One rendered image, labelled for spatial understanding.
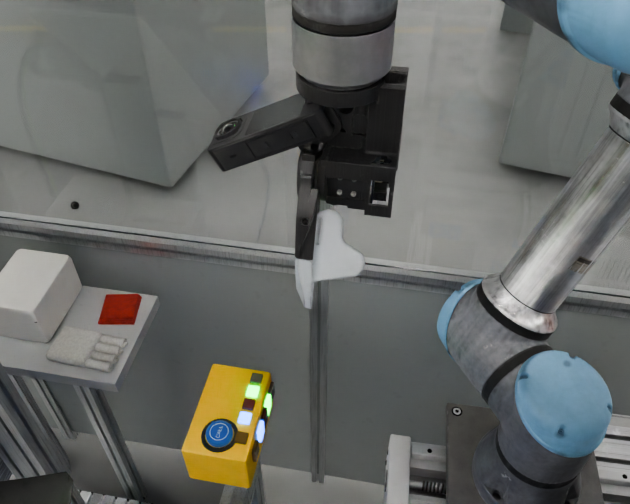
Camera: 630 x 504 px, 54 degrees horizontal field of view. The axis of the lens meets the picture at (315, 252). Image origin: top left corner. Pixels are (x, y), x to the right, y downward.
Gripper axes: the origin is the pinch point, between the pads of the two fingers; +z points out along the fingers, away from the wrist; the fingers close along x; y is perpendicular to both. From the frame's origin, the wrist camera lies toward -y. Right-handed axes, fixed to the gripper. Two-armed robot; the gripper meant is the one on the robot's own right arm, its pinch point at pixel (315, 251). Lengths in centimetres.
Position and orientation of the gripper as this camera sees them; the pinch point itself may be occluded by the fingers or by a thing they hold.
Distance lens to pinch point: 61.5
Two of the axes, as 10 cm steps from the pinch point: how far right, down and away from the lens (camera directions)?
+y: 9.8, 1.2, -1.3
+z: 0.0, 7.2, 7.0
